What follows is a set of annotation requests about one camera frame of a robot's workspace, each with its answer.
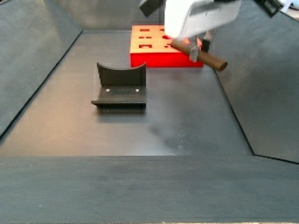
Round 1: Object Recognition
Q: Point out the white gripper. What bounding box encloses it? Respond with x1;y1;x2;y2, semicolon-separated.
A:
165;0;242;62

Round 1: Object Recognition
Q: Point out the brown oval rod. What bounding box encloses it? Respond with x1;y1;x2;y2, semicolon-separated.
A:
172;40;229;72

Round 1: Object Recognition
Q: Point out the red foam shape board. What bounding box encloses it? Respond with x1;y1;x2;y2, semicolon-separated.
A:
130;24;204;67

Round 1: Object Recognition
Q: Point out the black curved fixture stand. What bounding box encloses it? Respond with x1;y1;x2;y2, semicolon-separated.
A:
91;64;147;108

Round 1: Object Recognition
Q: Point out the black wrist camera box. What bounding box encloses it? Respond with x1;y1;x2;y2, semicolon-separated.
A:
254;0;282;18

